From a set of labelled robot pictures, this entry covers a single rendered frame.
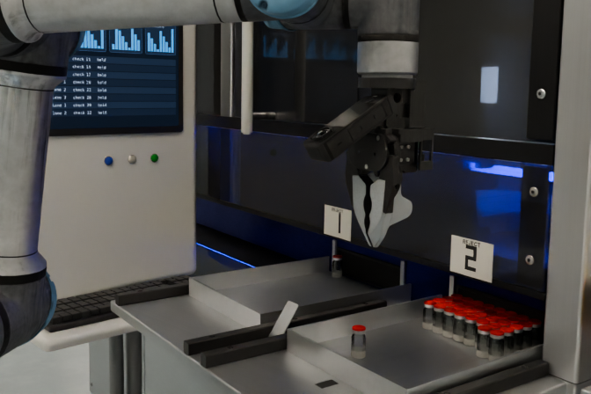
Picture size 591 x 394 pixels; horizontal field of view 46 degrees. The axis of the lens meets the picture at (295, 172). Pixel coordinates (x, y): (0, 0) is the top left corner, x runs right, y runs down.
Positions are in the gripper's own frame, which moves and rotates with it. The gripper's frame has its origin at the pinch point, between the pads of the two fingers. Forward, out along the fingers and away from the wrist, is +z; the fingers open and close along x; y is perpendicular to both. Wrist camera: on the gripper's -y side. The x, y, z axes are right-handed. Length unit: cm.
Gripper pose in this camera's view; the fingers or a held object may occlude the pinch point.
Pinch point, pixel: (369, 237)
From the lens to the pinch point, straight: 89.0
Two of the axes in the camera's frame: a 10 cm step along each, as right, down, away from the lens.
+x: -5.7, -1.1, 8.1
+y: 8.2, -0.6, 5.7
